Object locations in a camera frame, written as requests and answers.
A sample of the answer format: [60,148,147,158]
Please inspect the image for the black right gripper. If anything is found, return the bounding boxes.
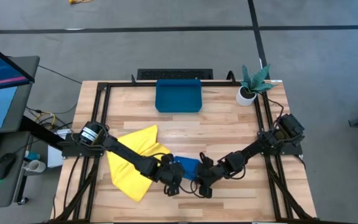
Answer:
[196,151,230,187]

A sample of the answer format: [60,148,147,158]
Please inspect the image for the blue microfiber towel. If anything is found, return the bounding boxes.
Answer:
[174,156,201,182]

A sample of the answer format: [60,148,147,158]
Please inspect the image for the yellow microfiber towel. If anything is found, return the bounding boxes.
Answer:
[106,124,172,202]

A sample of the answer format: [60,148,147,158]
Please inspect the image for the blue plastic basket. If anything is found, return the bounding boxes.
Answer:
[154,78,203,113]

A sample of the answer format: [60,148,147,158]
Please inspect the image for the green plant in white pot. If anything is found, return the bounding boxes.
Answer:
[235,63,278,107]

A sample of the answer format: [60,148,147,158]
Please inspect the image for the black floor vent grille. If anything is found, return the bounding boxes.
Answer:
[136,68,214,81]

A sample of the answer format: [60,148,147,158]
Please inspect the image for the white box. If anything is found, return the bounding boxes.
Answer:
[47,129,71,169]

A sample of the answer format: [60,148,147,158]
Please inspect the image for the white mug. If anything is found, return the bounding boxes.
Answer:
[22,159,47,174]

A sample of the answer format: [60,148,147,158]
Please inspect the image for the black support beam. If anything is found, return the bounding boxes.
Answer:
[19,115,71,152]

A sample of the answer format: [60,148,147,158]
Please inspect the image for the teal plastic object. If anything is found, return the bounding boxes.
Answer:
[25,151,42,161]

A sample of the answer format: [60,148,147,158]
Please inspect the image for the grey computer cart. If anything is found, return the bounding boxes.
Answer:
[0,55,40,209]

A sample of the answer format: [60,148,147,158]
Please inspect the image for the black computer mouse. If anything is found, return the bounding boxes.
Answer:
[0,152,16,181]

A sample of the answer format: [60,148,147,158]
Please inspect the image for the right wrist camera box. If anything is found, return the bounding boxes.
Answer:
[199,185,214,199]

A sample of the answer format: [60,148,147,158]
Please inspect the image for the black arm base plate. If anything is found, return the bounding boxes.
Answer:
[61,133,107,157]
[258,130,304,156]

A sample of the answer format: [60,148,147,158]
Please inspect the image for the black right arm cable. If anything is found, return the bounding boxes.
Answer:
[267,98,285,127]

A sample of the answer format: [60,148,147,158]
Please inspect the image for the black aluminium table frame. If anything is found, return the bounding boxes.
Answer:
[47,79,319,224]

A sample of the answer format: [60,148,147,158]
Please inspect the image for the yellow looped cable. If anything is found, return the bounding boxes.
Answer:
[34,111,57,130]

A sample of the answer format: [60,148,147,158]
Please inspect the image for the black floor cable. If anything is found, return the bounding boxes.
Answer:
[37,64,83,85]

